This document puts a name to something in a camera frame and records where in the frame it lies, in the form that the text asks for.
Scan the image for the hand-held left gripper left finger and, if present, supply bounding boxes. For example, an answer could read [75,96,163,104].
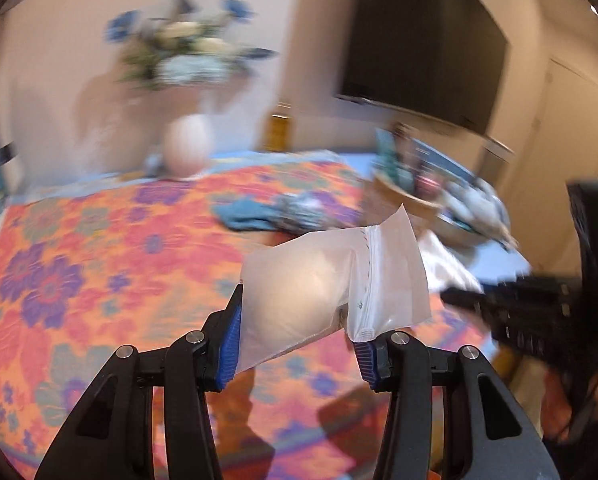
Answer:
[34,283,244,480]

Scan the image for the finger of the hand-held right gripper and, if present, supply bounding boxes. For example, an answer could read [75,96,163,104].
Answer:
[440,272,586,367]

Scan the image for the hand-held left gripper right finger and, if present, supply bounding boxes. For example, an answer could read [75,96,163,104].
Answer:
[351,330,562,480]

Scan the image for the clear zip bag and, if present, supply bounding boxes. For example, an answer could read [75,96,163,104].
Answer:
[239,203,432,377]

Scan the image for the teal cloth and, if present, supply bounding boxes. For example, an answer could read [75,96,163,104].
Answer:
[213,198,280,234]

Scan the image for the silver printed foil pouch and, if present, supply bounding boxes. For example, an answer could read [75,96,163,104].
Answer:
[273,192,376,236]

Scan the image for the round woven basket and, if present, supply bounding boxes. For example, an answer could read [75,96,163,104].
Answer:
[363,164,520,252]

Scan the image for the pink soft item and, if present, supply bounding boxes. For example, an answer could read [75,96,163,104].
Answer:
[414,159,446,197]

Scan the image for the teal soft item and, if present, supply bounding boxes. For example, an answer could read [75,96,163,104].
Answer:
[376,127,413,187]

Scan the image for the white plastic bag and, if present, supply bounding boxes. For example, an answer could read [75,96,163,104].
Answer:
[418,229,486,294]

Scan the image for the floral orange blanket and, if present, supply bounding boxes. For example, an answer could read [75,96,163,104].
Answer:
[0,154,496,480]

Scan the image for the white door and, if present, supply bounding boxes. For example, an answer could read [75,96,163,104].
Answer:
[508,57,598,272]

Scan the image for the yellow liquid bottle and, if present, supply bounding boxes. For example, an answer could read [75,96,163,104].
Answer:
[261,104,296,154]

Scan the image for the artificial flower bouquet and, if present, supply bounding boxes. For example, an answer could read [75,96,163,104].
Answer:
[106,0,278,92]

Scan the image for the black wall television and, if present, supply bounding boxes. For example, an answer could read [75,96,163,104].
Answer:
[335,0,509,136]

